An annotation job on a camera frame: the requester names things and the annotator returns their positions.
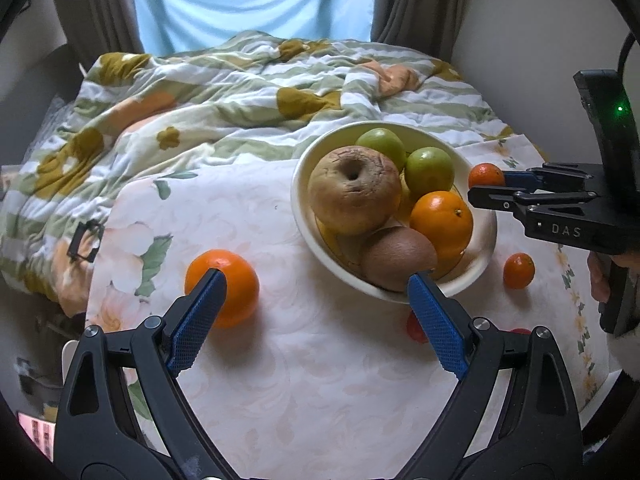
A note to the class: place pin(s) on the small tangerine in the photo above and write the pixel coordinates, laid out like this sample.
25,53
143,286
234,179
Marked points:
485,174
518,270

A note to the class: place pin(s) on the light blue window cloth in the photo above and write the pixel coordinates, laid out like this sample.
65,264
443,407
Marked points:
250,0

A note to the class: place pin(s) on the grey-brown curtain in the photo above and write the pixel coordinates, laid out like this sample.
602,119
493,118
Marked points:
420,5
100,5

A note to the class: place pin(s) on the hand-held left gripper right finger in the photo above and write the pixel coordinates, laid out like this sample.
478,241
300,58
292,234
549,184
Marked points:
437,330

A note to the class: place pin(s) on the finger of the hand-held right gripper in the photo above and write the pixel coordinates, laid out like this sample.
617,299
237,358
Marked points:
500,199
517,178

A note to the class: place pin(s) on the green apple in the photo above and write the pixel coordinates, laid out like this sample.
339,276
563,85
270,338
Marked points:
430,170
380,142

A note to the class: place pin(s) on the person's right hand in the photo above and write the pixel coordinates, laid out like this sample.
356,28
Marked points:
597,276

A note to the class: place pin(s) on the red cherry tomato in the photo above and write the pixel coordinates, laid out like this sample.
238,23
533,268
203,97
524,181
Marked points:
520,331
414,329

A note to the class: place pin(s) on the wrinkled yellow-brown apple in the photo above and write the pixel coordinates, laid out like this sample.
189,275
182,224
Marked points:
350,195

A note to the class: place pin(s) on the brown kiwi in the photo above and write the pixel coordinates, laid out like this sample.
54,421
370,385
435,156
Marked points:
395,257

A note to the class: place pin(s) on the floral white tablecloth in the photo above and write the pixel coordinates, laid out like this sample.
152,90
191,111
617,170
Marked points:
300,360

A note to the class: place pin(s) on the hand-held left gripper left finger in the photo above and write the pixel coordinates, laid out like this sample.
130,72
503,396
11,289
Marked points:
195,322

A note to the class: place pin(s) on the striped floral quilt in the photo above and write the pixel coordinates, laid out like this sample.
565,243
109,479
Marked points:
200,110

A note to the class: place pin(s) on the cream ceramic bowl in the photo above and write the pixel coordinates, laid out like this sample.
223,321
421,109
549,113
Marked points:
320,157

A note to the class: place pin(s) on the large orange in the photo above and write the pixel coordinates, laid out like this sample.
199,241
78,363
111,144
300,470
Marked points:
240,285
442,220

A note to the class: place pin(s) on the grey bed headboard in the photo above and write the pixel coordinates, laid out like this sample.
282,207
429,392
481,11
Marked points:
35,65

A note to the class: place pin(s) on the grey patterned pillow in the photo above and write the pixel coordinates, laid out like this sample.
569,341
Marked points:
50,122

